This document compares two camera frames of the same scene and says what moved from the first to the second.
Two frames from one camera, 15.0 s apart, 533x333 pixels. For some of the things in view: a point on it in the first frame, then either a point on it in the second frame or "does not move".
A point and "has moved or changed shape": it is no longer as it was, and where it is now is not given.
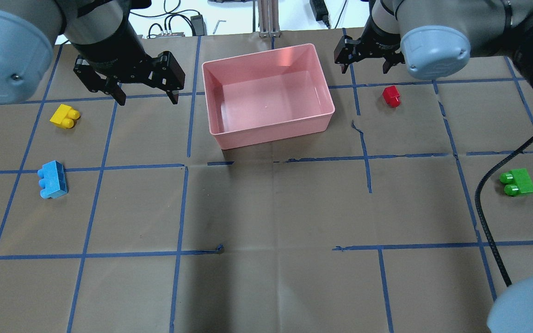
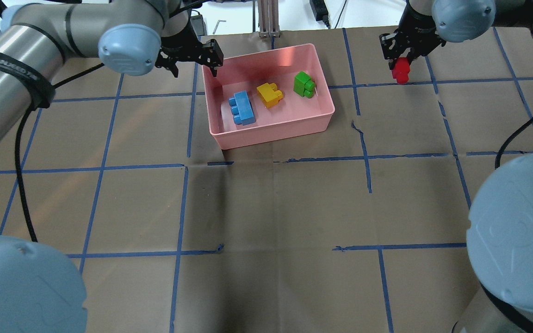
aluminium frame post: [268, 19] does not move
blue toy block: [53, 182] → [242, 108]
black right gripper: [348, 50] → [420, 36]
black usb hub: [198, 25] does not move
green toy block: [517, 181] has moved or changed shape
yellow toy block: [65, 116] → [269, 94]
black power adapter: [320, 10] does not move
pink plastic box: [266, 95] does not move
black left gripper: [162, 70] → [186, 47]
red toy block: [391, 95] → [400, 70]
